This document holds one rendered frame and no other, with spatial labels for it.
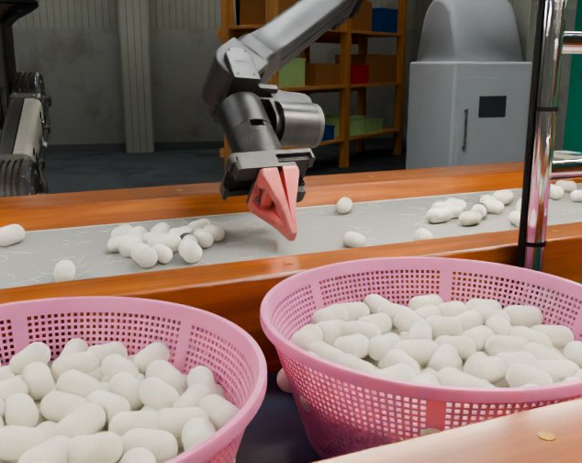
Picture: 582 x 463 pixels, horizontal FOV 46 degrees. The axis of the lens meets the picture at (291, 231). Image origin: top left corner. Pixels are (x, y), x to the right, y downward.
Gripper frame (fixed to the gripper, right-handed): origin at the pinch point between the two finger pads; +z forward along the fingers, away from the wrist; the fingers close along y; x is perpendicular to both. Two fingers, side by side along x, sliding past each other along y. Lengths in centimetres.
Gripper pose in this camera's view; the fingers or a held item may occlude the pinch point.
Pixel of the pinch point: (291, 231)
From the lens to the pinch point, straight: 75.0
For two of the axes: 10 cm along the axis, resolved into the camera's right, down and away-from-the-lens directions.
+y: 9.1, -1.1, 4.0
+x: -2.5, 6.2, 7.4
